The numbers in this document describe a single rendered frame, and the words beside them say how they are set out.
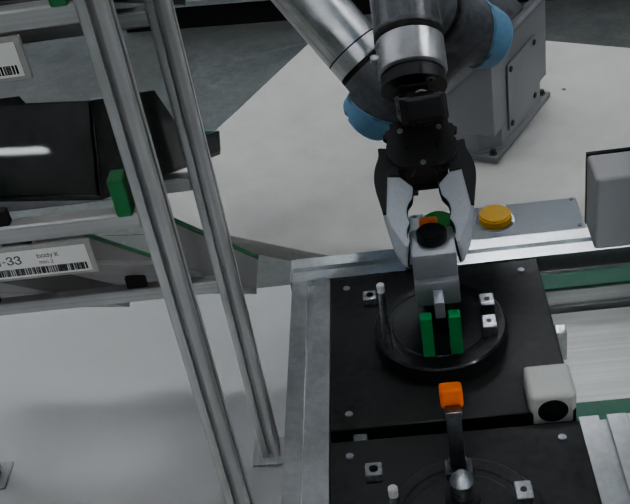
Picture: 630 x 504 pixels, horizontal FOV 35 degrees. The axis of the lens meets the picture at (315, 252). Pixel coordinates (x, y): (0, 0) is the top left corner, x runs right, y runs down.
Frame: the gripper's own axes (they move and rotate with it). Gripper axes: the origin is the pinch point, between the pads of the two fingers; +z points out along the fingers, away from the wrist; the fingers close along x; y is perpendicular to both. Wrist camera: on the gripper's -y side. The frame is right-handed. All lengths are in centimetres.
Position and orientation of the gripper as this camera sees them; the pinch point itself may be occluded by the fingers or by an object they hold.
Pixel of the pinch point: (433, 249)
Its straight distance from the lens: 100.2
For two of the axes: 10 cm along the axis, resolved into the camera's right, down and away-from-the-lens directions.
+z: 0.7, 9.5, -3.1
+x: -9.9, 1.1, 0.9
